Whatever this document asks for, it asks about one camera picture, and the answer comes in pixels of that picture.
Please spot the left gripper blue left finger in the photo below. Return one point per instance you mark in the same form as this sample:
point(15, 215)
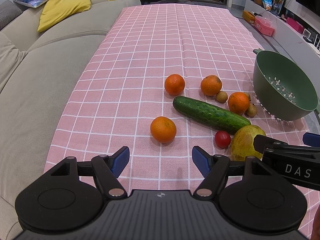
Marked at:
point(107, 169)

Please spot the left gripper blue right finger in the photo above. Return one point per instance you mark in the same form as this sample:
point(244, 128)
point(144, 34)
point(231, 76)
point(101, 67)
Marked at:
point(214, 170)

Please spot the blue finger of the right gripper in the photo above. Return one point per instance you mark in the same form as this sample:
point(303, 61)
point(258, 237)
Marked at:
point(265, 143)
point(311, 139)

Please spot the yellow-green pear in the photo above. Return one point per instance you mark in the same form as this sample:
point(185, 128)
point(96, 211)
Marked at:
point(242, 143)

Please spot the red cherry tomato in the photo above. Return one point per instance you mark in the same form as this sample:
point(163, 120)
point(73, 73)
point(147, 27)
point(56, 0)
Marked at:
point(222, 139)

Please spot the green cucumber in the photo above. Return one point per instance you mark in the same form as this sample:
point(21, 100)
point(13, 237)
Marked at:
point(210, 115)

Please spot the spotted orange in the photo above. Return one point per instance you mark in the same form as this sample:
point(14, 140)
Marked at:
point(211, 85)

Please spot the green colander bowl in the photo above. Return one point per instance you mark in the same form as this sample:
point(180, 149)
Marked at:
point(282, 88)

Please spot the pink checkered tablecloth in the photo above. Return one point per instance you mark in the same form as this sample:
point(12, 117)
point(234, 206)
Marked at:
point(121, 92)

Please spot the white router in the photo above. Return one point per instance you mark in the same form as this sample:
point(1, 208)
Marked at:
point(315, 45)

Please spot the white tv cabinet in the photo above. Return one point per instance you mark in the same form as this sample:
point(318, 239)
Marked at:
point(290, 40)

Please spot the pink storage box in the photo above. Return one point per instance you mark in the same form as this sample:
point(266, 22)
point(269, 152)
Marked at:
point(264, 25)

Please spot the magenta box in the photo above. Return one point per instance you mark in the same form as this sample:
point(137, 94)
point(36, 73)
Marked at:
point(295, 25)

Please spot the beige sofa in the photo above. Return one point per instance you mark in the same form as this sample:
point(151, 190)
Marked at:
point(38, 73)

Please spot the orange box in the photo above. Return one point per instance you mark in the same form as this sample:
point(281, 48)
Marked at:
point(248, 17)

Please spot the blue snack bag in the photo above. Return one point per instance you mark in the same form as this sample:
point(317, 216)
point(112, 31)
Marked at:
point(267, 4)

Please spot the yellow cushion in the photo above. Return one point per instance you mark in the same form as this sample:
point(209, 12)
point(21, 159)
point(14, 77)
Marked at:
point(54, 11)

